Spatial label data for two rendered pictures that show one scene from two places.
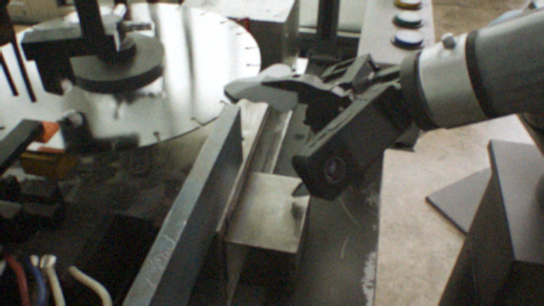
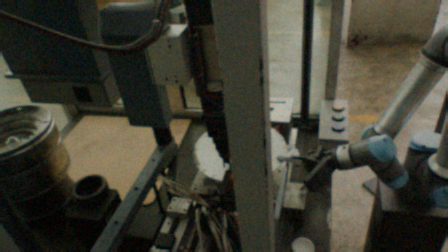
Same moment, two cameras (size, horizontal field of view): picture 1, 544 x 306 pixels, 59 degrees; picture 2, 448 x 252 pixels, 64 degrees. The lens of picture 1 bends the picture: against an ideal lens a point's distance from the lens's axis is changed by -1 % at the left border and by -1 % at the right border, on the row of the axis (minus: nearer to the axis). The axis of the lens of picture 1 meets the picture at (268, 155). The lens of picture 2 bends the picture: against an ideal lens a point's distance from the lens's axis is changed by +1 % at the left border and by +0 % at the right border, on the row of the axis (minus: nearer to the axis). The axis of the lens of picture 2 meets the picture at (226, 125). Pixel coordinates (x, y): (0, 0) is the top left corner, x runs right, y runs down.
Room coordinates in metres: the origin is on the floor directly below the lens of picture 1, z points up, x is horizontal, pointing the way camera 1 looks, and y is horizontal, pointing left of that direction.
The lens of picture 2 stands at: (-0.47, 0.11, 1.75)
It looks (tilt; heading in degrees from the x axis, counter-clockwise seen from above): 36 degrees down; 6
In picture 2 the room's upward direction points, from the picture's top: 7 degrees counter-clockwise
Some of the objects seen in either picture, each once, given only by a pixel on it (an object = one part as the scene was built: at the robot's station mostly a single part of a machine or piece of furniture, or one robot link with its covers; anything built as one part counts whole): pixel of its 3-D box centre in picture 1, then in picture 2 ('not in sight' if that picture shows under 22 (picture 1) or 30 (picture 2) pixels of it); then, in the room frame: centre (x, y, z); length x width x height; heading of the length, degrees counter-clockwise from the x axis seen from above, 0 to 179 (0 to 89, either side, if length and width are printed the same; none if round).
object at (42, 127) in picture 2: not in sight; (27, 167); (0.49, 0.97, 0.93); 0.31 x 0.31 x 0.36
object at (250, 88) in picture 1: (270, 80); (291, 154); (0.43, 0.00, 0.96); 0.09 x 0.06 x 0.03; 64
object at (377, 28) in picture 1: (390, 62); (332, 132); (0.72, -0.21, 0.82); 0.28 x 0.11 x 0.15; 167
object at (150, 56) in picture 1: (116, 52); not in sight; (0.50, 0.18, 0.96); 0.11 x 0.11 x 0.03
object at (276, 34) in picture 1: (245, 35); (270, 122); (0.81, 0.04, 0.82); 0.18 x 0.18 x 0.15; 77
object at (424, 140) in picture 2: not in sight; (427, 154); (0.45, -0.45, 0.91); 0.13 x 0.12 x 0.14; 0
